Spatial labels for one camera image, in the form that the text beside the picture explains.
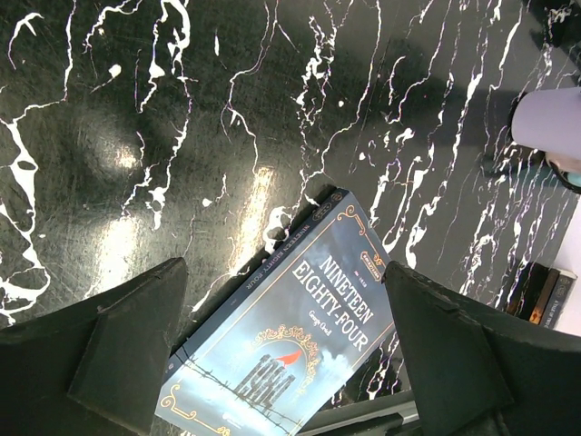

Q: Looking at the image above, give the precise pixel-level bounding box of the pink ceramic mug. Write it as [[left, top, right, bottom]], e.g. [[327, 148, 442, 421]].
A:
[[545, 152, 581, 194]]

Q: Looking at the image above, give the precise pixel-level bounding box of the light blue mug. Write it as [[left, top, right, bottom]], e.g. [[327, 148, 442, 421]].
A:
[[566, 173, 581, 188]]

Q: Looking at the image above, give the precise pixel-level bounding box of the Nineteen Eighty-Four book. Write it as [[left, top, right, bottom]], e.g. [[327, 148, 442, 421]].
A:
[[155, 189, 393, 435]]

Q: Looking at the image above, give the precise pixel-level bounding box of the Tale of Two Cities book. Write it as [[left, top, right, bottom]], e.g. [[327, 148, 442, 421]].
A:
[[506, 262, 578, 326]]

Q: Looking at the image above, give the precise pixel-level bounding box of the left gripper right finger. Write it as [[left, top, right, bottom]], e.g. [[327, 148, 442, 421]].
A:
[[383, 261, 580, 435]]

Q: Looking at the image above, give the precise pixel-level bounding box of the purple plastic cup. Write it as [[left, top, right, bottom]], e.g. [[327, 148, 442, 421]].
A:
[[511, 87, 580, 159]]

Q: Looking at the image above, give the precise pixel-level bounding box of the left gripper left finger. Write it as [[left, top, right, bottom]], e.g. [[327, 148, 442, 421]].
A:
[[1, 258, 188, 435]]

